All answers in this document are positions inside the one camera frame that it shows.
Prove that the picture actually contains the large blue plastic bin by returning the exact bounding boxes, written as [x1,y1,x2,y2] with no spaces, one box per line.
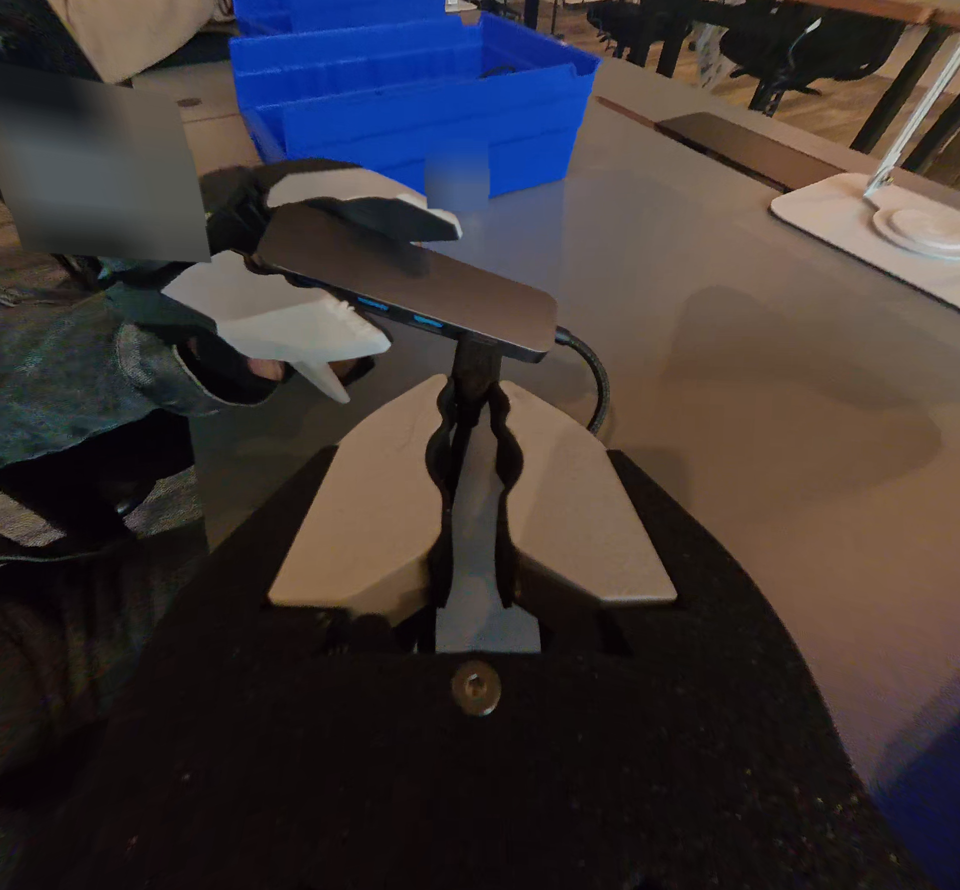
[228,11,603,205]

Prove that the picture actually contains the black braided hub cable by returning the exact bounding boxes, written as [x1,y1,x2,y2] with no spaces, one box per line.
[553,326,613,435]

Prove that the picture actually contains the person's legs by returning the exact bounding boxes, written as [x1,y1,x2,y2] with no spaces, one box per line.
[0,410,210,786]

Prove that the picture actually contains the black office chair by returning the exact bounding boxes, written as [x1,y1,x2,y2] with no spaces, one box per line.
[583,0,680,69]
[716,8,909,114]

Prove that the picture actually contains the dark flat device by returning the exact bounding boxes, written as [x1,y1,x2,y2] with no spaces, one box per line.
[654,111,847,194]

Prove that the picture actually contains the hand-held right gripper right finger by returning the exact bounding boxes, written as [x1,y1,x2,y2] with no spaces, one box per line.
[491,380,678,609]

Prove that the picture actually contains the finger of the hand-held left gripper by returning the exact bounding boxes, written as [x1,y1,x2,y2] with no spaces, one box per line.
[266,158,463,244]
[161,252,393,404]

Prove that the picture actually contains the black usb cable plug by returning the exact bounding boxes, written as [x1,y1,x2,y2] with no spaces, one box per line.
[450,333,513,456]

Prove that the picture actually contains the blurred blue object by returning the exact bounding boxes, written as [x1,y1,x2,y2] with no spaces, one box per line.
[873,743,960,890]

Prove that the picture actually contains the white lamp base stand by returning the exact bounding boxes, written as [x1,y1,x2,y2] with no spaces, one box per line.
[769,42,960,285]

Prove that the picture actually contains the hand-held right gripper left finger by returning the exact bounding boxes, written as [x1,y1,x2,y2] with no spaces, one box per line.
[268,374,459,624]

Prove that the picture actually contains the person's left forearm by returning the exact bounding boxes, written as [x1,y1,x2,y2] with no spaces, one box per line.
[0,256,226,467]

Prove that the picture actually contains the grey usb hub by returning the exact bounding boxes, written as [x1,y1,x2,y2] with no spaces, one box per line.
[253,203,561,366]

